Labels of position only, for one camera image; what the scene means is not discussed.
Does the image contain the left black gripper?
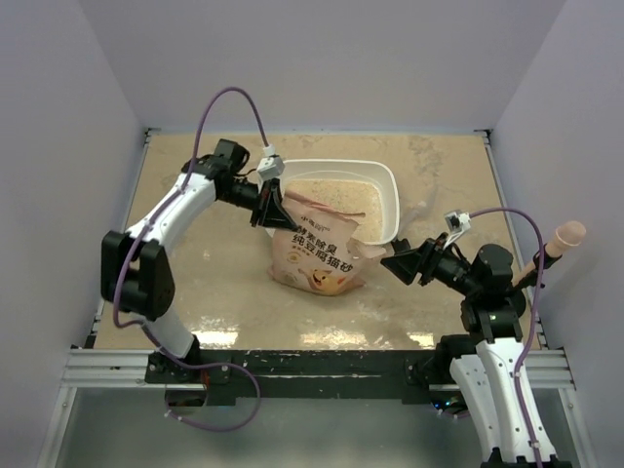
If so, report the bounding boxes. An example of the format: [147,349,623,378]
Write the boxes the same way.
[220,176,298,231]

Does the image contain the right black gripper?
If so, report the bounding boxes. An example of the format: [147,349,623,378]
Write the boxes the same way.
[381,232,481,297]

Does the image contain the black bag clip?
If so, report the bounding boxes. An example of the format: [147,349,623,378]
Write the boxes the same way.
[391,238,411,254]

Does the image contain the orange cat litter bag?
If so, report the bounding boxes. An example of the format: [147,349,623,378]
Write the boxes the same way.
[268,190,387,296]

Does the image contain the white litter box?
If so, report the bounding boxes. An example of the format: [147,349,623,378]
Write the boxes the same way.
[282,159,400,245]

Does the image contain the beige litter scoop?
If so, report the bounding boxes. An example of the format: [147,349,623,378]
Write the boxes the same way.
[512,220,586,289]

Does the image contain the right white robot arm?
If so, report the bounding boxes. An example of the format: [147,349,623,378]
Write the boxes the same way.
[381,235,570,467]

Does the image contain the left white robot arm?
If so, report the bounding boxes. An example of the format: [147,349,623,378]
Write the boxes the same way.
[100,138,298,382]

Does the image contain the clear plastic tube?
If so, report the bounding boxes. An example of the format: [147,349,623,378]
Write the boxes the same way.
[400,186,438,229]

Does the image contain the black scoop stand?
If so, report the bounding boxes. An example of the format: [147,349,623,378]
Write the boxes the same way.
[507,289,527,318]

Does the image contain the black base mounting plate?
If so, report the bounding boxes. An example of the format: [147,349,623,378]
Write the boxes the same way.
[145,350,463,409]

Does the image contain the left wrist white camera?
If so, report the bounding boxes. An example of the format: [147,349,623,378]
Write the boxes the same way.
[256,144,285,183]

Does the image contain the wrist white camera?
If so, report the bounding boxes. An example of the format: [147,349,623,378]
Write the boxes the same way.
[445,211,471,248]
[256,144,285,183]

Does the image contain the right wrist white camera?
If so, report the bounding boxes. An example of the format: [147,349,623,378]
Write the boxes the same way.
[445,211,471,248]

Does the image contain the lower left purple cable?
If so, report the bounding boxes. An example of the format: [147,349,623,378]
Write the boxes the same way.
[164,362,263,431]

